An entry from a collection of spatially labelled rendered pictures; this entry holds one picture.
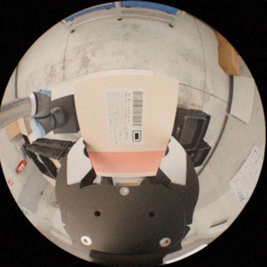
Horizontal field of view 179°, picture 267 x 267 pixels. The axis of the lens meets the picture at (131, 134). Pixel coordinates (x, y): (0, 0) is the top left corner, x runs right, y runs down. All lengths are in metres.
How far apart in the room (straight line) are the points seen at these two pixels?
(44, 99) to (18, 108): 0.15
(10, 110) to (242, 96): 2.90
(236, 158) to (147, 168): 2.60
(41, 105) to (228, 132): 3.03
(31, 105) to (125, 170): 0.45
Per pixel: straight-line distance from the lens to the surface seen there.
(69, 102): 0.60
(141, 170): 0.15
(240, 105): 2.52
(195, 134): 1.11
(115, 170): 0.15
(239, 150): 2.62
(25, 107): 0.46
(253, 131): 2.51
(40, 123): 0.52
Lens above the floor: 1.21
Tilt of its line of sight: 61 degrees down
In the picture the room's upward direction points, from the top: 176 degrees clockwise
